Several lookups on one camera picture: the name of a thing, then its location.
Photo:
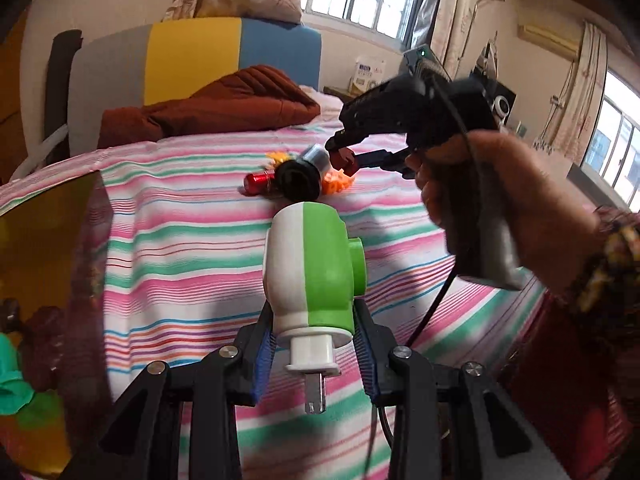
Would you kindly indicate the green and white plug toy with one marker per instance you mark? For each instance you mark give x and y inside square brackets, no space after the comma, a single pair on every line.
[315,270]

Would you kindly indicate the wooden nightstand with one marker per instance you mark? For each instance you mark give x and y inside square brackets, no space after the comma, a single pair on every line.
[340,94]

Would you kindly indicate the white chair tube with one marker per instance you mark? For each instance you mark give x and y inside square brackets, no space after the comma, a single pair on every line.
[42,147]

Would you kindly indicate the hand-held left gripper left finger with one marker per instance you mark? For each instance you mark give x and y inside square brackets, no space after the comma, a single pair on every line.
[261,360]

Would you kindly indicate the person's right forearm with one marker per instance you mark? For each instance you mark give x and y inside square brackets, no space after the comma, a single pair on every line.
[615,270]

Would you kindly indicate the person's red clothing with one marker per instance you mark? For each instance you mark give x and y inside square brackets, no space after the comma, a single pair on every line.
[550,390]

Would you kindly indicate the black rolled mat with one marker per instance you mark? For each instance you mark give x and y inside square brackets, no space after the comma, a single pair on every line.
[60,85]

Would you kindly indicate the wooden wardrobe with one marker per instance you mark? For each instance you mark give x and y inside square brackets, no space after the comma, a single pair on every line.
[10,110]

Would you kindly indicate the striped blanket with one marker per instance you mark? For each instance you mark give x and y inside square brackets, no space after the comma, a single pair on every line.
[175,240]

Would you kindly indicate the white box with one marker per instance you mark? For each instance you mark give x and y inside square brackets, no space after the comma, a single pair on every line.
[367,74]

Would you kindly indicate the person's right hand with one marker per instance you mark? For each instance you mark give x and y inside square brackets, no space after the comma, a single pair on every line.
[530,200]

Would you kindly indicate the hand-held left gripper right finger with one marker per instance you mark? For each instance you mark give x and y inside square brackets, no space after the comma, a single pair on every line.
[367,360]

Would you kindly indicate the brown quilt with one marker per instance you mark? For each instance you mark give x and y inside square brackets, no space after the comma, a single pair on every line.
[225,105]

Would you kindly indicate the air conditioner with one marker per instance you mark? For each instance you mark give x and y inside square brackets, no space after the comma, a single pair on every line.
[545,37]

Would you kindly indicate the red block toy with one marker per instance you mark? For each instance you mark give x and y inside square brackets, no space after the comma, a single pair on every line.
[344,160]

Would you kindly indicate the grey yellow blue headboard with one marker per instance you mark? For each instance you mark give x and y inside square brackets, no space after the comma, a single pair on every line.
[190,55]

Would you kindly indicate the black speaker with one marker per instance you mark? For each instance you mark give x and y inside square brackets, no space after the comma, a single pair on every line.
[502,105]

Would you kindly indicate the gold tin box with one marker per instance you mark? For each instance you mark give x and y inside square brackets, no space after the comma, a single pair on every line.
[30,240]

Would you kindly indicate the black round toy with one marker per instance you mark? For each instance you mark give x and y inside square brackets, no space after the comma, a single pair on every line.
[297,180]

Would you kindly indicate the silver cap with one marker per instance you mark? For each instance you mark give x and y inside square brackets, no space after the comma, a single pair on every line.
[317,156]

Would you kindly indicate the pale pink bed sheet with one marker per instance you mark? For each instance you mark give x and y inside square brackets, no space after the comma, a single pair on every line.
[325,107]

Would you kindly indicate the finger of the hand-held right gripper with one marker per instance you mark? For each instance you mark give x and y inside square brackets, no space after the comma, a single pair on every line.
[340,141]
[381,159]

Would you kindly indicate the teal toy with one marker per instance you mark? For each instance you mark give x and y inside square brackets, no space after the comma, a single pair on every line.
[12,375]

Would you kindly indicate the red cylinder toy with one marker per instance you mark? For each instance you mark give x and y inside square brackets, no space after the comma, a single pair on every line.
[257,181]

